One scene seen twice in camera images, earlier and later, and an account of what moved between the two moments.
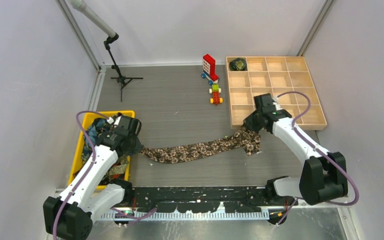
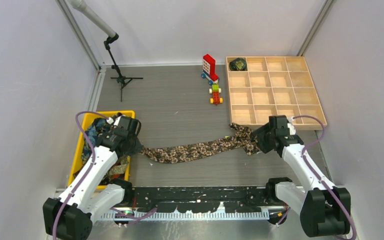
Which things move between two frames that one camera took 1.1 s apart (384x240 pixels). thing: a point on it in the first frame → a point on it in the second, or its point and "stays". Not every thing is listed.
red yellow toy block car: (215, 91) stays
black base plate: (203, 199) stays
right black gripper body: (252, 122) → (264, 135)
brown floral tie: (249, 139) stays
